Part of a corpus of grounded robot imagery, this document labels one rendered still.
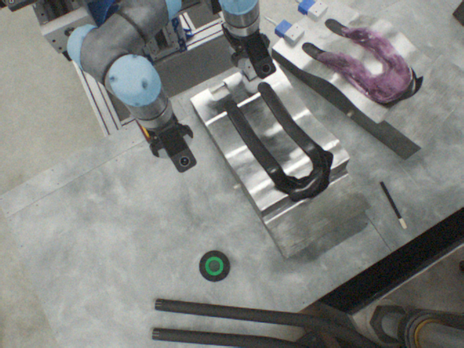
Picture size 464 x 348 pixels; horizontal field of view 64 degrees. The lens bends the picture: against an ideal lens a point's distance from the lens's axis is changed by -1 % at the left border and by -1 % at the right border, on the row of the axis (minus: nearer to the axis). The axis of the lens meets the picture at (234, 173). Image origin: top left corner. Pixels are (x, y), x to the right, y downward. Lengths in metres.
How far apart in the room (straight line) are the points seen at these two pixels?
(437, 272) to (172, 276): 0.70
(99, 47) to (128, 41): 0.05
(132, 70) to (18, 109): 1.79
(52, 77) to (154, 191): 1.42
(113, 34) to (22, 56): 1.85
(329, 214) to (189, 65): 1.17
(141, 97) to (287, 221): 0.52
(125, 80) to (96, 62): 0.08
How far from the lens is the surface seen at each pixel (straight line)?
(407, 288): 1.13
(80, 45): 0.73
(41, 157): 2.22
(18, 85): 2.46
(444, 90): 1.16
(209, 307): 0.98
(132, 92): 0.63
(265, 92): 1.07
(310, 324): 0.93
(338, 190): 1.02
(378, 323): 1.06
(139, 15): 0.73
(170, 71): 1.92
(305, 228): 0.99
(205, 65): 1.91
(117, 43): 0.71
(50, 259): 1.17
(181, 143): 0.79
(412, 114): 1.09
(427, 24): 1.39
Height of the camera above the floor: 1.83
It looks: 75 degrees down
